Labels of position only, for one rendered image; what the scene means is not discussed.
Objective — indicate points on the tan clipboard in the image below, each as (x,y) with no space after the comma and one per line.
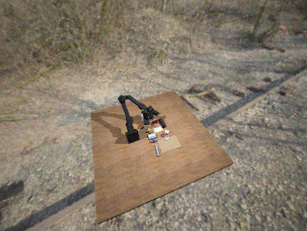
(169,143)

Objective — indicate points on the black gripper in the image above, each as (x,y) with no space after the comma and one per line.
(146,121)

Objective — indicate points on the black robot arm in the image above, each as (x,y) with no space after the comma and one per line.
(129,119)

